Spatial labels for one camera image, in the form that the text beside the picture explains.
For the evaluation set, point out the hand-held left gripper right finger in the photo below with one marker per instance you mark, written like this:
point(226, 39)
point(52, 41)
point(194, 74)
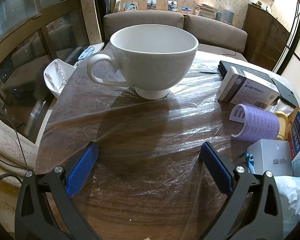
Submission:
point(216, 170)

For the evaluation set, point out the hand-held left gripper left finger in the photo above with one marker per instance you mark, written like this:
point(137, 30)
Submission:
point(82, 170)

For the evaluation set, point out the white plastic box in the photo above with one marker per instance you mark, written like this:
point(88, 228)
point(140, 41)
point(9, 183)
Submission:
point(270, 157)

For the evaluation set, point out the blue white carton with red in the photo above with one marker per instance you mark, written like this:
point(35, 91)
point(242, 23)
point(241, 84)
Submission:
point(298, 132)

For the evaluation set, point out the purple hair roller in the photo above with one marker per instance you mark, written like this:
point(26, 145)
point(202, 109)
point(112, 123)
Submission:
point(257, 125)

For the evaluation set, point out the yellow capsule cup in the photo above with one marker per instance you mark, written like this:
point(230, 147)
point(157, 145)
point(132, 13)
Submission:
point(282, 125)

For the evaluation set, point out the white textured cloth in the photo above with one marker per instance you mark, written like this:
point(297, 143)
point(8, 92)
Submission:
point(5, 142)

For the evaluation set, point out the white plastic bag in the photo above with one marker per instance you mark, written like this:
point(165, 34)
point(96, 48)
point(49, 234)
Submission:
point(292, 205)

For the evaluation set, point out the white blue medicine box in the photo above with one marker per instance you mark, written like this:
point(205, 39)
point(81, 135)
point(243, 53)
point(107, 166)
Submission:
point(247, 90)

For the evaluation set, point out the white plastic container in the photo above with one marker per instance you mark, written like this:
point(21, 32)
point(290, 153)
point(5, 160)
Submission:
point(56, 76)

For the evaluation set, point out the black flat box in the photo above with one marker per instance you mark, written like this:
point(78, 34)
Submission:
point(240, 67)

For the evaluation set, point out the black phone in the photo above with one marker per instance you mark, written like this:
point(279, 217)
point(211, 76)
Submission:
point(285, 90)

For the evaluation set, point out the light blue small object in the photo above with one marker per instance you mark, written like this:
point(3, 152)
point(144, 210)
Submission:
point(86, 53)

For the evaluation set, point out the white footed cup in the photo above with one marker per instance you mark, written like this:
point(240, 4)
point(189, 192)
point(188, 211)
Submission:
point(152, 62)

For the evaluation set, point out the brown sofa back cushion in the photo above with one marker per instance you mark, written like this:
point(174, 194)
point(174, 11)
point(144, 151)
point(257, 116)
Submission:
point(142, 21)
point(215, 31)

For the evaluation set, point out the wooden framed window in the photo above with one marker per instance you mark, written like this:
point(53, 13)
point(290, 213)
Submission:
point(27, 42)

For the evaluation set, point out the wooden cabinet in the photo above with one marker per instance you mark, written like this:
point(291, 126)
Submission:
point(265, 37)

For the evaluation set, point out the white lattice screen door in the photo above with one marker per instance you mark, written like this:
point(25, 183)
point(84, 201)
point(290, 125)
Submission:
point(297, 42)

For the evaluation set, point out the grey cylindrical canister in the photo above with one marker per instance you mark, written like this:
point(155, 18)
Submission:
point(228, 16)

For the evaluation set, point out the stack of books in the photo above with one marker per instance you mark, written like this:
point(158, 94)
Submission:
point(206, 10)

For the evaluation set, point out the small wall photo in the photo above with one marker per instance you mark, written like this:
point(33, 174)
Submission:
point(151, 4)
point(130, 6)
point(172, 5)
point(186, 9)

